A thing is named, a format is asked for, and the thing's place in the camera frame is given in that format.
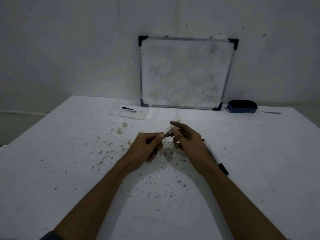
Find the person's left hand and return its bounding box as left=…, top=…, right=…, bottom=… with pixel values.
left=121, top=132, right=166, bottom=173

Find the person's right hand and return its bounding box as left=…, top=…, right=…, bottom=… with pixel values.
left=170, top=121, right=213, bottom=170

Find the person's right forearm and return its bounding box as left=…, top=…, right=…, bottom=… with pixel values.
left=194, top=157, right=292, bottom=240

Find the person's left forearm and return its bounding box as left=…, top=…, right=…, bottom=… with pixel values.
left=51, top=158, right=137, bottom=240

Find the clear plastic tray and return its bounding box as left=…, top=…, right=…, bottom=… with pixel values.
left=108, top=98, right=160, bottom=121

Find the white marker pen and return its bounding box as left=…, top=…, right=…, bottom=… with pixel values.
left=202, top=139, right=229, bottom=176

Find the white framed whiteboard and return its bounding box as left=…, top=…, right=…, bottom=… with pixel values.
left=138, top=35, right=239, bottom=111

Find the blue whiteboard eraser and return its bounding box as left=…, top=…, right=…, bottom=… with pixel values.
left=227, top=100, right=258, bottom=113

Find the dark grey sleeve cuff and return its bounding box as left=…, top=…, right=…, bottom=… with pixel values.
left=40, top=230, right=66, bottom=240

